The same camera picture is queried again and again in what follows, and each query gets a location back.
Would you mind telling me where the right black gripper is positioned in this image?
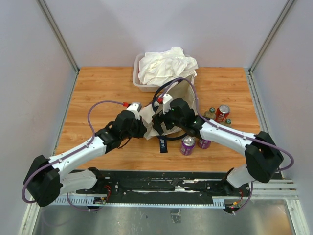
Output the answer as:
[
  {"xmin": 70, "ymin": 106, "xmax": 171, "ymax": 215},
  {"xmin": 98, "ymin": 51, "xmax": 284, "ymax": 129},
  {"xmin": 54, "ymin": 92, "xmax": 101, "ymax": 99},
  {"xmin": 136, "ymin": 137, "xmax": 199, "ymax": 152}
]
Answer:
[{"xmin": 152, "ymin": 107, "xmax": 185, "ymax": 135}]

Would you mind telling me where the cream canvas tote bag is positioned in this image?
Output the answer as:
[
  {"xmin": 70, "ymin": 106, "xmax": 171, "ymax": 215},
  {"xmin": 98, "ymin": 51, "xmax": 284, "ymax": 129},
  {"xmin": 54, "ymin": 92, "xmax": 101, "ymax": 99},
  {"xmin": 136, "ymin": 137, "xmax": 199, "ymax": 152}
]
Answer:
[{"xmin": 151, "ymin": 78, "xmax": 203, "ymax": 155}]

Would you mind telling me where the purple soda can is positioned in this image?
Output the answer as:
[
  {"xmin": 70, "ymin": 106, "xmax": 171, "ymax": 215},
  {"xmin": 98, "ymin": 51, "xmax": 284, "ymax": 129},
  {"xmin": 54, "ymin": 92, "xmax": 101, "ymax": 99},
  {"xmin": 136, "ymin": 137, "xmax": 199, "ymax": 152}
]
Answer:
[
  {"xmin": 180, "ymin": 136, "xmax": 195, "ymax": 156},
  {"xmin": 198, "ymin": 139, "xmax": 211, "ymax": 149}
]

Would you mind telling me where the green cap glass bottle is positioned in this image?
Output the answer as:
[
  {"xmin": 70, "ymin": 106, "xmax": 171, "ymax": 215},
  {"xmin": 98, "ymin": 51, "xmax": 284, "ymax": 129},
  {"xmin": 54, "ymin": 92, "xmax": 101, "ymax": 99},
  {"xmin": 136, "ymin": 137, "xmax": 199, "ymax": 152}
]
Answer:
[{"xmin": 203, "ymin": 107, "xmax": 216, "ymax": 120}]

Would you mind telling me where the red soda can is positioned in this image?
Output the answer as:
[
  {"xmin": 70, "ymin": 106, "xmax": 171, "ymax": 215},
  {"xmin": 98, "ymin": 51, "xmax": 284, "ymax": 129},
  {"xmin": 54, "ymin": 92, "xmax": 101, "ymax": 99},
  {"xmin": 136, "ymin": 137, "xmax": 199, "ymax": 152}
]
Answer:
[{"xmin": 215, "ymin": 104, "xmax": 230, "ymax": 123}]

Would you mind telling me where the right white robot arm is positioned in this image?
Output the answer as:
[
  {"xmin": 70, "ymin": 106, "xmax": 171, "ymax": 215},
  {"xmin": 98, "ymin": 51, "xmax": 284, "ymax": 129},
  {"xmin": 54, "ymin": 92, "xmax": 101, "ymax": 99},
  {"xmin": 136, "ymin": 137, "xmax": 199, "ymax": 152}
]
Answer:
[{"xmin": 152, "ymin": 98, "xmax": 283, "ymax": 196}]

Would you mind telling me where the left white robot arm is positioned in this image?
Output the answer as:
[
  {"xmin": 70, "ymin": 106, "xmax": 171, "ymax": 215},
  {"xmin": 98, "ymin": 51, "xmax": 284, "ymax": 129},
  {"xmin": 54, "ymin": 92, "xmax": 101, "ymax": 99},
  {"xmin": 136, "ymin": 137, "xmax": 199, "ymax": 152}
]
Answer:
[{"xmin": 22, "ymin": 108, "xmax": 147, "ymax": 207}]

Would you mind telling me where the white plastic basket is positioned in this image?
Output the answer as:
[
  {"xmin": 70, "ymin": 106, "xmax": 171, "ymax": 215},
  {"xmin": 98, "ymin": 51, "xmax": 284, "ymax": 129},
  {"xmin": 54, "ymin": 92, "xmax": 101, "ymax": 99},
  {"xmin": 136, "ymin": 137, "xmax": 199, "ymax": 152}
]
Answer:
[{"xmin": 133, "ymin": 53, "xmax": 158, "ymax": 92}]

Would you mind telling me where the crumpled white cloth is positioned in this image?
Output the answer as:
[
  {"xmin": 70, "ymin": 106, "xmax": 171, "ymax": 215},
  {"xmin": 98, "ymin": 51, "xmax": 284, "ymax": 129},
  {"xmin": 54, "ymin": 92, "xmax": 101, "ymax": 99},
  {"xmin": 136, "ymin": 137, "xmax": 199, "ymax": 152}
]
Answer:
[{"xmin": 138, "ymin": 47, "xmax": 199, "ymax": 87}]

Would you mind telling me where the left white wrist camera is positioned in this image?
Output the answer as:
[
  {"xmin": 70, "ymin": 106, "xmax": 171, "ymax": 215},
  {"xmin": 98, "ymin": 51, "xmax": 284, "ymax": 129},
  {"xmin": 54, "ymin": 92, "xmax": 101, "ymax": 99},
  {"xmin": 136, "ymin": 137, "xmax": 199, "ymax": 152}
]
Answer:
[{"xmin": 126, "ymin": 102, "xmax": 142, "ymax": 120}]

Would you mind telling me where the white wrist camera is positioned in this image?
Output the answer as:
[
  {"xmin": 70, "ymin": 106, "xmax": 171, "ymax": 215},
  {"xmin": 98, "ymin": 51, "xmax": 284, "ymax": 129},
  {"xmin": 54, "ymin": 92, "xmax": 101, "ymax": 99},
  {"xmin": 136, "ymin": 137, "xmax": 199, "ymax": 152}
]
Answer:
[
  {"xmin": 126, "ymin": 102, "xmax": 142, "ymax": 120},
  {"xmin": 157, "ymin": 94, "xmax": 173, "ymax": 114}
]

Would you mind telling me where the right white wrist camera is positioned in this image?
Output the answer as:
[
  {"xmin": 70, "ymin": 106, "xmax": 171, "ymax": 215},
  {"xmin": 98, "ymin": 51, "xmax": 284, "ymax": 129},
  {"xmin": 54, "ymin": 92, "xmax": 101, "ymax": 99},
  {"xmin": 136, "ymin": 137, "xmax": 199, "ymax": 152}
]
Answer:
[{"xmin": 157, "ymin": 94, "xmax": 173, "ymax": 114}]

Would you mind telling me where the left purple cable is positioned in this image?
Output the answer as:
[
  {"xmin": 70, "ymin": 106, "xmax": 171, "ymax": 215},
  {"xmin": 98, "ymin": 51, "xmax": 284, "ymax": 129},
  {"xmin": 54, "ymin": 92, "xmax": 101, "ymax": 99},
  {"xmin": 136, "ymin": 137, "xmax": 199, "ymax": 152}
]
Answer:
[{"xmin": 22, "ymin": 100, "xmax": 129, "ymax": 204}]

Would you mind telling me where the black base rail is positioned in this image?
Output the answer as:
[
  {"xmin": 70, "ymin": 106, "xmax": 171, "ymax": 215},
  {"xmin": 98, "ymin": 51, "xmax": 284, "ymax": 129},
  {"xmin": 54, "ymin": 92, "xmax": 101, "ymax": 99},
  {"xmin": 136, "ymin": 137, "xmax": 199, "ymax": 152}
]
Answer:
[{"xmin": 53, "ymin": 170, "xmax": 250, "ymax": 211}]

